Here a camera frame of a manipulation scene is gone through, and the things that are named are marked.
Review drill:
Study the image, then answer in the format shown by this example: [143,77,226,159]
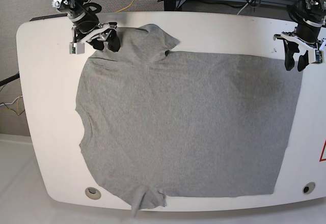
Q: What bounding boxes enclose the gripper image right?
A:
[284,21,321,71]

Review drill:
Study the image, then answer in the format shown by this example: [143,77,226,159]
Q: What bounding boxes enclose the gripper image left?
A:
[71,14,121,52]

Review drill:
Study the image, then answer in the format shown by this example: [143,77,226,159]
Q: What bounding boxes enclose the black bar behind table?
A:
[30,14,67,21]

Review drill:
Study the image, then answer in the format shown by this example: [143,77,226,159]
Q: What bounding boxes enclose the black rod at left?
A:
[0,72,20,87]

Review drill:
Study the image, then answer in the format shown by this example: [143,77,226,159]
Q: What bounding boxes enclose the grey T-shirt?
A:
[76,24,302,212]

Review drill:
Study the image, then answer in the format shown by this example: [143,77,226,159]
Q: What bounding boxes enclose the black table leg post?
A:
[164,0,182,11]

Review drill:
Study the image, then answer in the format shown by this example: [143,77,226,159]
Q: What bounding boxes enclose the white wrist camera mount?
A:
[273,31,325,65]
[69,22,118,54]

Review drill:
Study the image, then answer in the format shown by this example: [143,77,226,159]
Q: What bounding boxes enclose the right table cable grommet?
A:
[303,182,316,194]

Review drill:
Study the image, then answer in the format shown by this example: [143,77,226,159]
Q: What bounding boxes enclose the table cable grommet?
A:
[85,187,101,200]
[303,182,316,194]

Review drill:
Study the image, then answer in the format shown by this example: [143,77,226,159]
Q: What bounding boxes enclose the left table cable grommet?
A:
[85,187,101,200]

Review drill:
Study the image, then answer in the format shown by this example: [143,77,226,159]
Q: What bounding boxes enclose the red warning triangle sticker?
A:
[319,141,326,162]

